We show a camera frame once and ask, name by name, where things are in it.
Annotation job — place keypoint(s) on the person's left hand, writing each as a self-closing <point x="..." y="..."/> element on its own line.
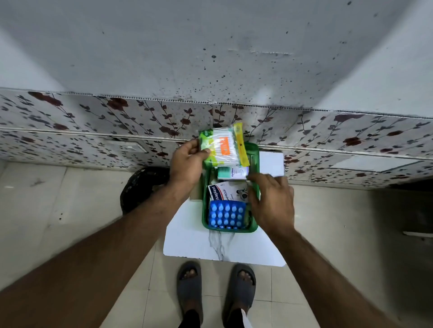
<point x="184" y="167"/>

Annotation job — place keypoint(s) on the person's right hand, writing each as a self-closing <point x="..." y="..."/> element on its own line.
<point x="275" y="206"/>

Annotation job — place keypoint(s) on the person's right thumb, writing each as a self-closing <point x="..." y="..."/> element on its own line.
<point x="253" y="202"/>

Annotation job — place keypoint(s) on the person's left thumb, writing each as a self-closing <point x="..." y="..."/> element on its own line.
<point x="202" y="155"/>

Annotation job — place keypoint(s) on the cotton swab packet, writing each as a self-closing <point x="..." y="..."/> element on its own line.
<point x="225" y="146"/>

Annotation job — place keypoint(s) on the green plastic tray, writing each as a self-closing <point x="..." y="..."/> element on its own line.
<point x="205" y="213"/>

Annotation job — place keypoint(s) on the person's left forearm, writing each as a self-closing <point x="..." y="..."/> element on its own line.
<point x="88" y="267"/>

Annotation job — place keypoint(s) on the person's right forearm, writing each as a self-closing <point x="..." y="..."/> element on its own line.
<point x="324" y="287"/>

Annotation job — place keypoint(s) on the white bandage box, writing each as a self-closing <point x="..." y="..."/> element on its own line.
<point x="230" y="191"/>

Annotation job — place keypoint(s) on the blue pill blister pack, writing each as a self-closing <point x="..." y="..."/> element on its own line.
<point x="226" y="214"/>

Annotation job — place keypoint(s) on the small white teal box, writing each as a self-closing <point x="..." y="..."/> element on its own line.
<point x="232" y="173"/>

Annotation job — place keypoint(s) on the black plastic bag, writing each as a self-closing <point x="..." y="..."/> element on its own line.
<point x="142" y="187"/>

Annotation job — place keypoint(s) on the grey right sandal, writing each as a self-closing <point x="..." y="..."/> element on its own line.
<point x="241" y="289"/>

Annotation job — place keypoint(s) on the grey sandal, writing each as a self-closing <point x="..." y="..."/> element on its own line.
<point x="241" y="289"/>
<point x="189" y="287"/>

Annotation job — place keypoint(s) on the grey left sandal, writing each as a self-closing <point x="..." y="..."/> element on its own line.
<point x="189" y="287"/>

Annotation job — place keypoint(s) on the person's right leg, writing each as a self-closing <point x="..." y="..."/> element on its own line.
<point x="236" y="319"/>

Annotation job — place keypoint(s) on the person's leg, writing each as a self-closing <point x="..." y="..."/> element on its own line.
<point x="236" y="319"/>
<point x="190" y="319"/>

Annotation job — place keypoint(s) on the person's left leg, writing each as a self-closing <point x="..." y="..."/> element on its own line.
<point x="190" y="319"/>

